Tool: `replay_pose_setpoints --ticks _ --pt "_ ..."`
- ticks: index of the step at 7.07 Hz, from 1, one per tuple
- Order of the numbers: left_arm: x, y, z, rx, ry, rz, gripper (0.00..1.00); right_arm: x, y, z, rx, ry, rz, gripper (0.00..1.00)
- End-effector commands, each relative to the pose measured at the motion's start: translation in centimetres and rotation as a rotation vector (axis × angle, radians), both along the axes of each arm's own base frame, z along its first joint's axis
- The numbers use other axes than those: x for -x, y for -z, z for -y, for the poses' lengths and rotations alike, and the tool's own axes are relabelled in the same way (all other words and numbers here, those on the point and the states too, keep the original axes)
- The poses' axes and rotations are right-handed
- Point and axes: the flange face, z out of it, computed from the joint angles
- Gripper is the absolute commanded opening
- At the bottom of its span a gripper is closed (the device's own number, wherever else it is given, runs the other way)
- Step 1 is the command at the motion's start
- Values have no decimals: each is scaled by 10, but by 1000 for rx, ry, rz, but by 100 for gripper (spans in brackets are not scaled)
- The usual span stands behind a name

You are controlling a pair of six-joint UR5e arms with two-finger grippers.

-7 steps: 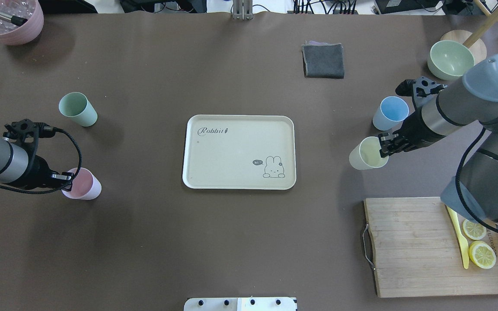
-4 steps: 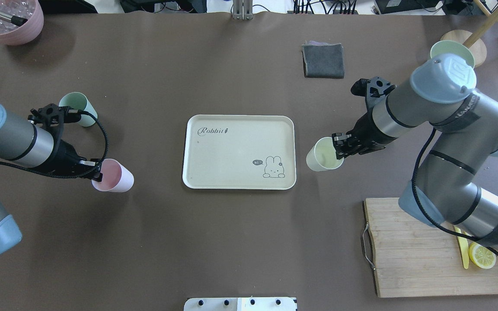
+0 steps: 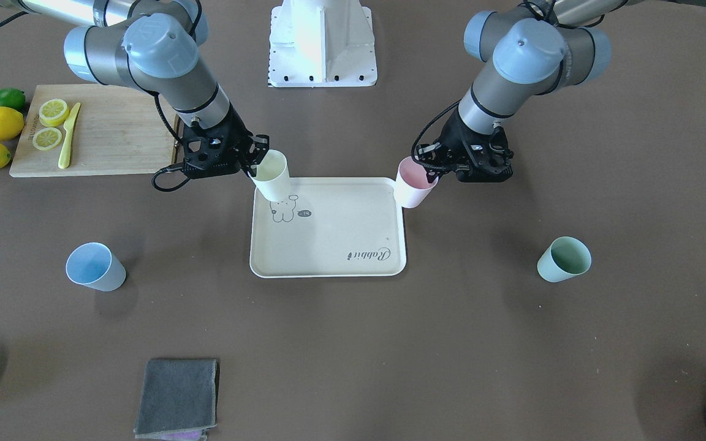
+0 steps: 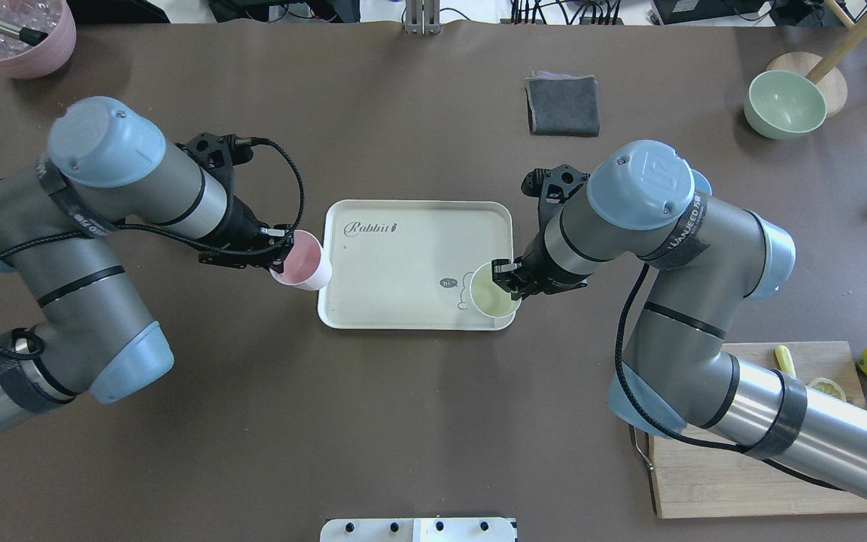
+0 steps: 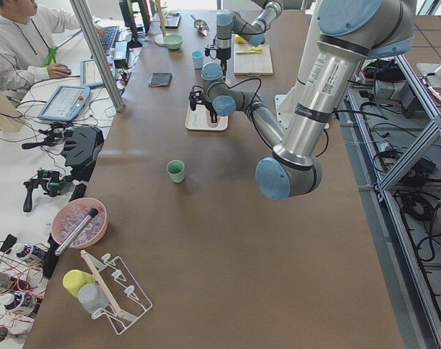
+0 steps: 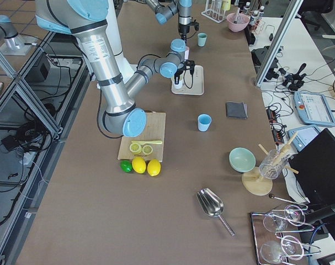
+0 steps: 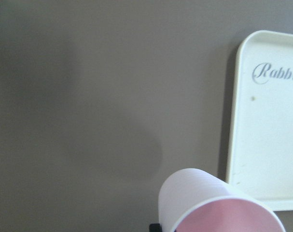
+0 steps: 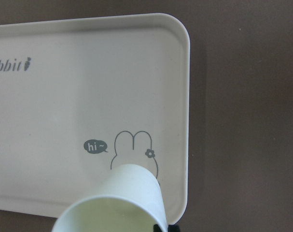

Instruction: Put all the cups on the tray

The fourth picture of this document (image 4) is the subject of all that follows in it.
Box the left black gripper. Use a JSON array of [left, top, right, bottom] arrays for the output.
[[199, 196, 294, 273]]

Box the pink bowl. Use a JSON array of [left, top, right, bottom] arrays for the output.
[[0, 1, 77, 79]]

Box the wooden cutting board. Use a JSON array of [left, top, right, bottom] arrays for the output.
[[649, 341, 867, 519]]

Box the lemon half slice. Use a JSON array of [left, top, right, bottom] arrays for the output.
[[807, 377, 847, 402]]

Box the pale yellow cup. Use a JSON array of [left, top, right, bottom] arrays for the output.
[[469, 262, 521, 318]]

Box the aluminium frame post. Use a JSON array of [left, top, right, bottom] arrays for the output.
[[403, 0, 443, 35]]

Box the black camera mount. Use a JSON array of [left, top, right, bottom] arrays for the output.
[[520, 164, 591, 225], [175, 132, 254, 194]]

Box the cream plastic tray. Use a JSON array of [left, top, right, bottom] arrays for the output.
[[318, 199, 515, 330]]

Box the grey folded cloth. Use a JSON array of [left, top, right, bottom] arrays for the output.
[[525, 72, 600, 137]]

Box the wooden cup stand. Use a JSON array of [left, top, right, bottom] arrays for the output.
[[767, 1, 867, 118]]

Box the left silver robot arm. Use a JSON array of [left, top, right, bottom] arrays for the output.
[[0, 96, 298, 433]]

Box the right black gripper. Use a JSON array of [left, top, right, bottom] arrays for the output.
[[491, 239, 588, 300]]

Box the mint green bowl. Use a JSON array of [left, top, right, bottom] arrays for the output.
[[743, 71, 828, 140]]

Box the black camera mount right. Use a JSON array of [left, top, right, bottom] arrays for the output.
[[520, 164, 591, 225]]

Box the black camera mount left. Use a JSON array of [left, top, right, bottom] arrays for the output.
[[175, 132, 254, 194]]

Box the pink cup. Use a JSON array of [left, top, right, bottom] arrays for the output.
[[269, 230, 333, 291]]

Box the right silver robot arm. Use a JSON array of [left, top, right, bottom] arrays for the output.
[[492, 140, 867, 500]]

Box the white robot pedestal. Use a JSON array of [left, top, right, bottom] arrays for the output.
[[319, 516, 519, 541]]

